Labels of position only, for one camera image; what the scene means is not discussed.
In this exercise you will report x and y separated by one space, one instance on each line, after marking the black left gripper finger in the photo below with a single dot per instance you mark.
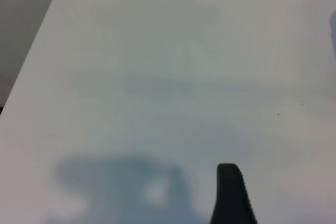
231 197

